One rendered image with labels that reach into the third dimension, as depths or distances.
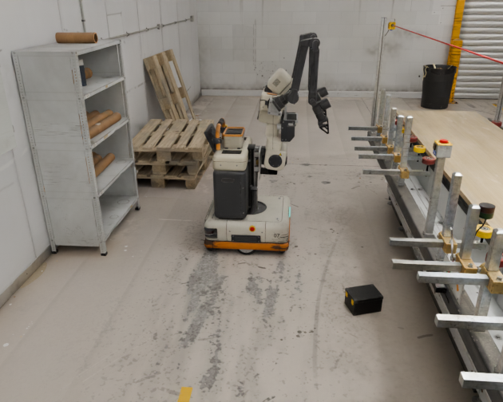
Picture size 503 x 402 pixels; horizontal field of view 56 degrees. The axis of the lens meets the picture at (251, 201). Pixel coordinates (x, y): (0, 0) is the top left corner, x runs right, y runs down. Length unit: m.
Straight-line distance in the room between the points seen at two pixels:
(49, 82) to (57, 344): 1.72
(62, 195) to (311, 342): 2.12
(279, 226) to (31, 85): 2.01
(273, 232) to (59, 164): 1.66
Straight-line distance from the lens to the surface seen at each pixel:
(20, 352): 3.16
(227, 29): 9.59
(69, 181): 3.74
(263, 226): 3.61
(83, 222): 3.84
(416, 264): 2.09
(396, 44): 9.70
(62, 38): 4.05
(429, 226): 2.65
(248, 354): 2.84
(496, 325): 1.69
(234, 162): 3.46
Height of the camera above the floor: 1.90
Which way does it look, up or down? 24 degrees down
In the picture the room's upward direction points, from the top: straight up
